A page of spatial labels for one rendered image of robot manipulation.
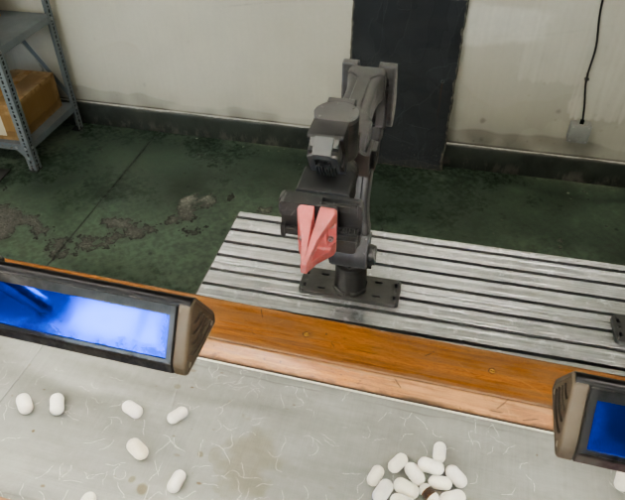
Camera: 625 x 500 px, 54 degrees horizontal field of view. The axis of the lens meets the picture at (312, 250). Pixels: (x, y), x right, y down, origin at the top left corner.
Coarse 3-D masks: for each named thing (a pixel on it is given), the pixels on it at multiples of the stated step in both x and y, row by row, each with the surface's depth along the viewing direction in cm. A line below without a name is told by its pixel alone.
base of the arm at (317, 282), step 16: (320, 272) 126; (336, 272) 119; (352, 272) 117; (304, 288) 123; (320, 288) 123; (336, 288) 122; (352, 288) 120; (368, 288) 123; (384, 288) 123; (400, 288) 123; (368, 304) 121; (384, 304) 120
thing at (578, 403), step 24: (576, 384) 52; (600, 384) 52; (624, 384) 52; (576, 408) 53; (600, 408) 52; (624, 408) 52; (576, 432) 53; (600, 432) 53; (624, 432) 52; (576, 456) 54; (600, 456) 53; (624, 456) 53
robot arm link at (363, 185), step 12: (384, 96) 106; (384, 108) 106; (372, 120) 108; (384, 120) 107; (372, 132) 108; (360, 180) 110; (360, 192) 110; (336, 252) 112; (360, 252) 111; (336, 264) 114; (348, 264) 113; (360, 264) 112
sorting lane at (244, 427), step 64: (0, 384) 98; (64, 384) 98; (128, 384) 98; (192, 384) 98; (256, 384) 98; (320, 384) 97; (0, 448) 89; (64, 448) 89; (192, 448) 89; (256, 448) 89; (320, 448) 89; (384, 448) 89; (448, 448) 89; (512, 448) 89
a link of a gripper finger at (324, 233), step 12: (288, 192) 74; (288, 204) 73; (300, 204) 73; (312, 204) 72; (324, 204) 72; (324, 216) 71; (336, 216) 72; (324, 228) 70; (336, 228) 74; (312, 240) 70; (324, 240) 73; (312, 252) 70; (324, 252) 74; (312, 264) 71
